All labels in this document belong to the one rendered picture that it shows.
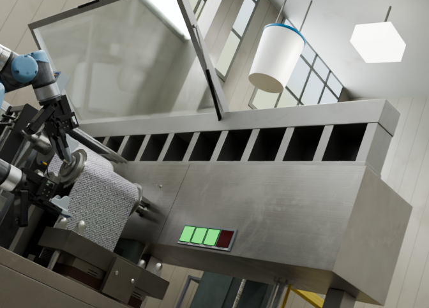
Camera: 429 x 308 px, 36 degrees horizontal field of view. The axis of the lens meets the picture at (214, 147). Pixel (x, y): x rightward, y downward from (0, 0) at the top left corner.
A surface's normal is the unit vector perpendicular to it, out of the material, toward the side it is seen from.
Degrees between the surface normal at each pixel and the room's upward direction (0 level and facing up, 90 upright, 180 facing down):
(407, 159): 90
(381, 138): 90
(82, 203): 90
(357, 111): 90
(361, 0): 180
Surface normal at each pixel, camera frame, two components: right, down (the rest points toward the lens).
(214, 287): -0.34, -0.47
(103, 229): 0.65, -0.01
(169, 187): -0.66, -0.49
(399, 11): -0.36, 0.87
